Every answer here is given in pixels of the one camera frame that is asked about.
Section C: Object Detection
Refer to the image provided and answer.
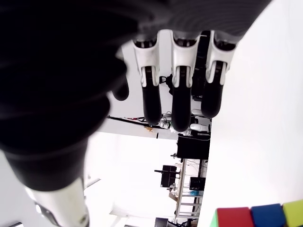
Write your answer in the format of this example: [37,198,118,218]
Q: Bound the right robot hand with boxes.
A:
[0,0,273,227]

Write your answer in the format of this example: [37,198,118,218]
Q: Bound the multicoloured Rubik's cube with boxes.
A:
[209,200,303,227]

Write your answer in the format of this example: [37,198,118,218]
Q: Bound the dark equipment rack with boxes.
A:
[191,30,211,101]

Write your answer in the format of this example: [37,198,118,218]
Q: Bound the white humanoid robot legs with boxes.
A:
[159,107,211,137]

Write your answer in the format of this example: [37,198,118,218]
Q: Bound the black cabinet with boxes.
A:
[177,132,211,159]

